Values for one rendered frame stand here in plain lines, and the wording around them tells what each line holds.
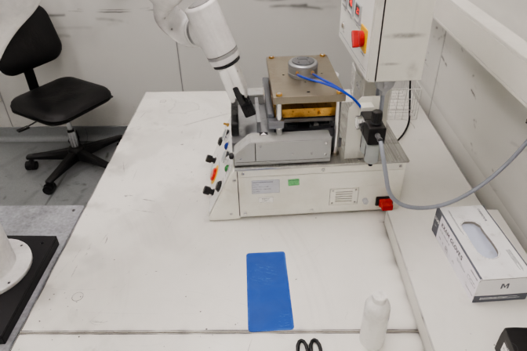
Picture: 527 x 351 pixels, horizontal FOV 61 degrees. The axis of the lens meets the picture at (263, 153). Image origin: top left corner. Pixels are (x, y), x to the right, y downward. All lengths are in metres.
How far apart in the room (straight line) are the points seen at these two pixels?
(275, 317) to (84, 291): 0.46
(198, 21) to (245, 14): 1.63
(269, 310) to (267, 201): 0.31
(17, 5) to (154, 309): 0.68
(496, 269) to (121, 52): 2.44
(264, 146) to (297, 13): 1.70
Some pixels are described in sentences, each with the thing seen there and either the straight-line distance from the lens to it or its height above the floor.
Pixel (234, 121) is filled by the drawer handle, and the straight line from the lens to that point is 1.21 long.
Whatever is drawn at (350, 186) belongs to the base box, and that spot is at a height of 0.85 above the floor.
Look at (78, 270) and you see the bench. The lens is 1.24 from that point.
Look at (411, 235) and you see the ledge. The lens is 1.21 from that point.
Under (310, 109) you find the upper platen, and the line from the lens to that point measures 1.16.
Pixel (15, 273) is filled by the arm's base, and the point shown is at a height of 0.79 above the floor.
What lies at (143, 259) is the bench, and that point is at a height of 0.75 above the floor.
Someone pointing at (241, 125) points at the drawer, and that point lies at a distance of 1.26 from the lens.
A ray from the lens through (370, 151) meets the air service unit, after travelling 1.07.
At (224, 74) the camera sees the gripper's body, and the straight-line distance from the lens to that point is 1.16.
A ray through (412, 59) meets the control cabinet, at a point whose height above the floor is 1.20.
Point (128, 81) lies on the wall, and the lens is 3.03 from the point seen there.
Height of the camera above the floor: 1.60
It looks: 33 degrees down
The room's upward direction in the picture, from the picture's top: 1 degrees counter-clockwise
